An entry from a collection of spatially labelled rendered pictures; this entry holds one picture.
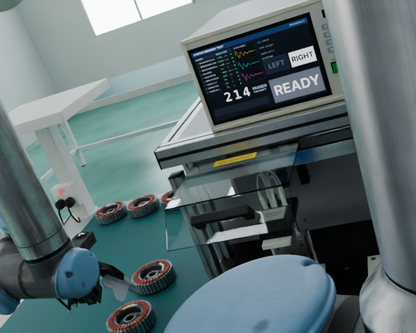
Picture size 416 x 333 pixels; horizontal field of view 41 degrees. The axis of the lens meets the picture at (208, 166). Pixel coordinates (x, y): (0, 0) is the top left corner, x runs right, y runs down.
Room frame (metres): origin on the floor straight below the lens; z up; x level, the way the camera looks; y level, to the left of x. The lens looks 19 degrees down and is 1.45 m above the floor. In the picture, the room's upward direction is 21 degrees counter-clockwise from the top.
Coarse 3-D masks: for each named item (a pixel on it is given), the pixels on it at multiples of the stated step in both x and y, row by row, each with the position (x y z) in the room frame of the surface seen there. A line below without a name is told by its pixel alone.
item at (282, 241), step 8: (296, 200) 1.16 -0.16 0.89; (296, 208) 1.14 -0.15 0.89; (296, 224) 1.13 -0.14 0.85; (280, 232) 1.05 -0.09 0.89; (288, 232) 1.04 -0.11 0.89; (296, 232) 1.13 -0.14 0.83; (264, 240) 1.06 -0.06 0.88; (272, 240) 1.05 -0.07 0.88; (280, 240) 1.04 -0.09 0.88; (288, 240) 1.02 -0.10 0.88; (264, 248) 1.04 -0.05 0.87
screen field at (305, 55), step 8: (304, 48) 1.07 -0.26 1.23; (312, 48) 1.07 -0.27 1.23; (280, 56) 1.09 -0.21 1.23; (288, 56) 1.09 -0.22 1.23; (296, 56) 1.08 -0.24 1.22; (304, 56) 1.08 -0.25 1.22; (312, 56) 1.07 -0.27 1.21; (264, 64) 1.10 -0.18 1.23; (272, 64) 1.10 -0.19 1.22; (280, 64) 1.09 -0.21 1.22; (288, 64) 1.09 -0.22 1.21; (296, 64) 1.08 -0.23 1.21; (272, 72) 1.10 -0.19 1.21
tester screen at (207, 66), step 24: (288, 24) 1.08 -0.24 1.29; (216, 48) 1.14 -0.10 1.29; (240, 48) 1.12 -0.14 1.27; (264, 48) 1.10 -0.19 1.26; (288, 48) 1.09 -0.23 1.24; (216, 72) 1.14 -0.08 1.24; (240, 72) 1.12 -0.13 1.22; (264, 72) 1.11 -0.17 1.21; (288, 72) 1.09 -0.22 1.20; (216, 96) 1.15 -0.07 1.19; (216, 120) 1.15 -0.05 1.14
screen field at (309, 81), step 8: (304, 72) 1.08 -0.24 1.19; (312, 72) 1.07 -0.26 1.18; (320, 72) 1.07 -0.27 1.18; (272, 80) 1.10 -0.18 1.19; (280, 80) 1.10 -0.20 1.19; (288, 80) 1.09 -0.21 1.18; (296, 80) 1.09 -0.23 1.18; (304, 80) 1.08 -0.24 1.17; (312, 80) 1.07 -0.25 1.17; (320, 80) 1.07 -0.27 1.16; (272, 88) 1.10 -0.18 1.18; (280, 88) 1.10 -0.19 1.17; (288, 88) 1.09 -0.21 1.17; (296, 88) 1.09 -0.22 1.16; (304, 88) 1.08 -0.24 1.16; (312, 88) 1.08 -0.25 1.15; (320, 88) 1.07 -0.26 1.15; (280, 96) 1.10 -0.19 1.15; (288, 96) 1.10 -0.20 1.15; (296, 96) 1.09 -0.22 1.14
